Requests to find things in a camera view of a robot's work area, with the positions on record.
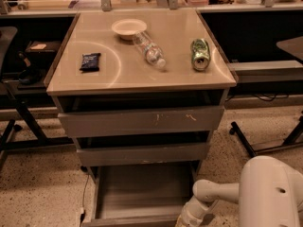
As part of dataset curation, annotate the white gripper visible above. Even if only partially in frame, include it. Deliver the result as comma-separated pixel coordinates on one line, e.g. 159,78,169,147
177,196,218,227

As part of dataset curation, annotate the grey drawer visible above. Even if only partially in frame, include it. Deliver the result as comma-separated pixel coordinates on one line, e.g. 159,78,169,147
77,131,210,166
59,105,224,138
81,162,195,227

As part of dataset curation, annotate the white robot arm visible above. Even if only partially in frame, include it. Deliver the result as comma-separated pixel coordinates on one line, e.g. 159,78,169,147
175,156,303,227

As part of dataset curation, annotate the grey drawer cabinet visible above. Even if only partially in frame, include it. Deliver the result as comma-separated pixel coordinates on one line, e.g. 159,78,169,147
44,9,239,183

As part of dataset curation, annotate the black wheeled stand right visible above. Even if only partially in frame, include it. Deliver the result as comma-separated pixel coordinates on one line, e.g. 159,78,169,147
228,111,303,159

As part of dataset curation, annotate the green soda can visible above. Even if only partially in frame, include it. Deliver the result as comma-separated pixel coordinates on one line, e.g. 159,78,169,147
190,39,211,71

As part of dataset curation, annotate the clear plastic water bottle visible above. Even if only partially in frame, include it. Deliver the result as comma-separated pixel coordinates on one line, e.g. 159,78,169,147
133,31,166,71

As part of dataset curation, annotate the dark blue snack packet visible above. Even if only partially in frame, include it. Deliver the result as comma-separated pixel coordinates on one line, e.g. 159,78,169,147
80,53,101,72

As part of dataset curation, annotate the white bowl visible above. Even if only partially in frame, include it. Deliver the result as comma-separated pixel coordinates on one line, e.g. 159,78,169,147
112,19,147,41

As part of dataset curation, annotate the dark box on shelf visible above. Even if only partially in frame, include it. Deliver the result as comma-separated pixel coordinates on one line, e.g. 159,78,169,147
26,41,61,58

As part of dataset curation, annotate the long back workbench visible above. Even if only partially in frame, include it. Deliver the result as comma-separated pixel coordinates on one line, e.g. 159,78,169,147
1,0,303,17

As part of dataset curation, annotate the black office chair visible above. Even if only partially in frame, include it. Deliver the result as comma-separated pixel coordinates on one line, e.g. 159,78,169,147
0,26,18,77

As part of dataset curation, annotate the black floor cable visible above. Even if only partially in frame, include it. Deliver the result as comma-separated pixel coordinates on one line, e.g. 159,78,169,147
79,173,91,225

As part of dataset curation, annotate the black stand frame left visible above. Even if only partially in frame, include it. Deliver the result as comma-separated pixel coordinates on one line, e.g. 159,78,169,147
0,79,75,172

